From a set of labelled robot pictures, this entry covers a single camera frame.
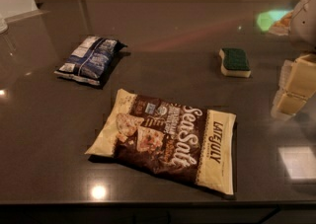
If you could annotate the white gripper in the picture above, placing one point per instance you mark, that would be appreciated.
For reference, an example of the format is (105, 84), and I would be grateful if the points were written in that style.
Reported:
(304, 24)

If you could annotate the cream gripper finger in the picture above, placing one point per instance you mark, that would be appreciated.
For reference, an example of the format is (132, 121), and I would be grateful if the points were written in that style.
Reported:
(286, 106)

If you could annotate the green and yellow sponge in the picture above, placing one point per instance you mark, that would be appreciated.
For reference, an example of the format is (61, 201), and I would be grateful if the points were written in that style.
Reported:
(234, 62)

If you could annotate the brown Sea Salt chip bag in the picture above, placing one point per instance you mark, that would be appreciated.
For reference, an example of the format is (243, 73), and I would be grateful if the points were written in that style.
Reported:
(168, 140)

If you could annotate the blue chip bag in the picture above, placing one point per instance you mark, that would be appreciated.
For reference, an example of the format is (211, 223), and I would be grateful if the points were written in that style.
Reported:
(90, 60)

